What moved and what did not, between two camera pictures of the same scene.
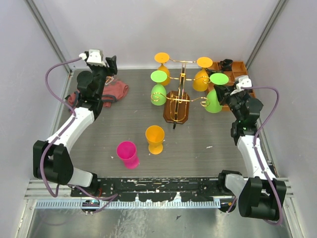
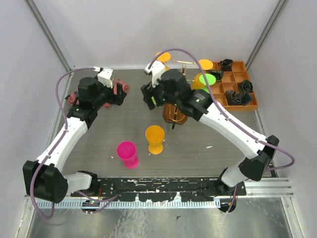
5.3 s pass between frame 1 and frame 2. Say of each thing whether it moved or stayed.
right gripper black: moved
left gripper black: moved
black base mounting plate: stayed
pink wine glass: stayed
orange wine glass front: stayed
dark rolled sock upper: stayed
